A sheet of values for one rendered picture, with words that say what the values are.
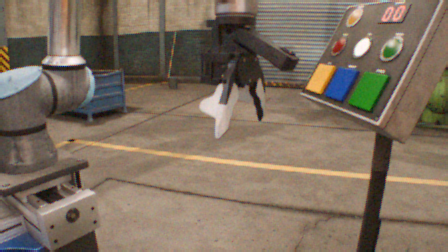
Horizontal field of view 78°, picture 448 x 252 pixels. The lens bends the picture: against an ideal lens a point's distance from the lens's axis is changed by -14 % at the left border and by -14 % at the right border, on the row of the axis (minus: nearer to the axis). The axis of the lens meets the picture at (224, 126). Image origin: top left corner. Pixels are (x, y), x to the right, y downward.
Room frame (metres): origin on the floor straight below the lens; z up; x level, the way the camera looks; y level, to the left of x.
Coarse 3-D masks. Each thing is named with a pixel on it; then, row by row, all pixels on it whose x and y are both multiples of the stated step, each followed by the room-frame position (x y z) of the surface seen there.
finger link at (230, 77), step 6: (234, 66) 0.52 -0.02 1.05; (228, 72) 0.51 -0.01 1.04; (234, 72) 0.51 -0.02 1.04; (222, 78) 0.51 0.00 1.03; (228, 78) 0.50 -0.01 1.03; (234, 78) 0.51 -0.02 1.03; (222, 84) 0.51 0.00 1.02; (228, 84) 0.50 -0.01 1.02; (222, 90) 0.51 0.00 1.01; (228, 90) 0.50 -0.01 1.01; (222, 96) 0.51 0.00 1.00; (228, 96) 0.50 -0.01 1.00; (222, 102) 0.50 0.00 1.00
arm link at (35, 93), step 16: (0, 80) 0.61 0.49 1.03; (16, 80) 0.62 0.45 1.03; (32, 80) 0.65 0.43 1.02; (48, 80) 0.70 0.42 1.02; (0, 96) 0.60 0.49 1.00; (16, 96) 0.61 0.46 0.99; (32, 96) 0.64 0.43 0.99; (48, 96) 0.68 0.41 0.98; (0, 112) 0.61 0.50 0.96; (16, 112) 0.61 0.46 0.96; (32, 112) 0.64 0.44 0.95; (48, 112) 0.69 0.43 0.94; (0, 128) 0.61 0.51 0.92; (16, 128) 0.61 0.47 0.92
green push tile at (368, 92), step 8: (368, 72) 0.59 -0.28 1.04; (360, 80) 0.60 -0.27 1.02; (368, 80) 0.57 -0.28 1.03; (376, 80) 0.55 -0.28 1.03; (384, 80) 0.53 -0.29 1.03; (360, 88) 0.58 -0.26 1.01; (368, 88) 0.56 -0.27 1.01; (376, 88) 0.54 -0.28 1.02; (384, 88) 0.53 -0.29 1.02; (352, 96) 0.59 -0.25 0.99; (360, 96) 0.57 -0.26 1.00; (368, 96) 0.55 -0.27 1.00; (376, 96) 0.53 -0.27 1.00; (352, 104) 0.58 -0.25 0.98; (360, 104) 0.55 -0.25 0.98; (368, 104) 0.53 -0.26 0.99; (376, 104) 0.53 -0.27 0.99
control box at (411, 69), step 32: (416, 0) 0.58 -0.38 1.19; (352, 32) 0.75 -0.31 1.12; (384, 32) 0.63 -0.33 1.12; (416, 32) 0.53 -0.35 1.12; (352, 64) 0.67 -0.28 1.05; (384, 64) 0.57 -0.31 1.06; (416, 64) 0.50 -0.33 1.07; (320, 96) 0.72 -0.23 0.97; (384, 96) 0.52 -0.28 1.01; (416, 96) 0.51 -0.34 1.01; (384, 128) 0.49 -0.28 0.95
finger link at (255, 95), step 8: (248, 88) 0.60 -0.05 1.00; (256, 88) 0.58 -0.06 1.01; (240, 96) 0.63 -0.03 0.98; (248, 96) 0.61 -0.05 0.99; (256, 96) 0.59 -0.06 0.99; (264, 96) 0.61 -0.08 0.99; (256, 104) 0.60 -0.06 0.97; (264, 104) 0.61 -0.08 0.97; (256, 112) 0.61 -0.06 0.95; (264, 112) 0.61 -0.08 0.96
